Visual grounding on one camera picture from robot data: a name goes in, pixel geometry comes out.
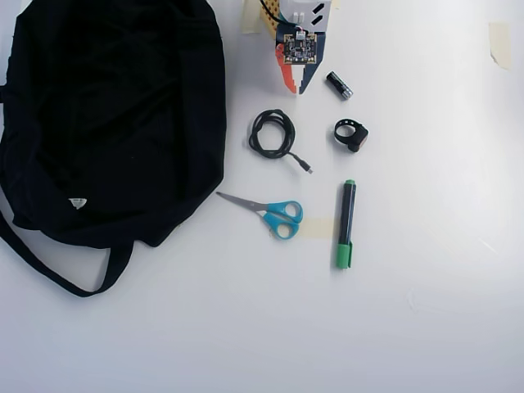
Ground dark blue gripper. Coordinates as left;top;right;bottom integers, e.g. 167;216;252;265
274;30;328;97

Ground black braided cable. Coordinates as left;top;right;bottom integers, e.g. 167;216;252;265
248;108;315;175

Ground black fabric bag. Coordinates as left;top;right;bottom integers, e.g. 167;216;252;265
0;0;228;299

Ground black cylindrical battery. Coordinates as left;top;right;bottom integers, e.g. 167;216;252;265
325;70;354;102

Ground beige masking tape piece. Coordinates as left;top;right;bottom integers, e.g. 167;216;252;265
239;0;264;35

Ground green black marker pen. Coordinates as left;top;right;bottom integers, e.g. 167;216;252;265
334;178;358;270

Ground beige masking tape rectangle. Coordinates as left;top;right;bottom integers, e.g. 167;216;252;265
297;218;339;240

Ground beige masking tape torn strip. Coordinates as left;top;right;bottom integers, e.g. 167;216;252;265
488;21;513;71

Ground camera circuit board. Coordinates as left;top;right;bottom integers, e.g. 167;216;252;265
282;29;318;66

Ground black strap bike light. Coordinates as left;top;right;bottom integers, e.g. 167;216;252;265
333;117;369;154

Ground blue handled scissors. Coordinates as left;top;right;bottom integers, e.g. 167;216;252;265
215;191;305;241

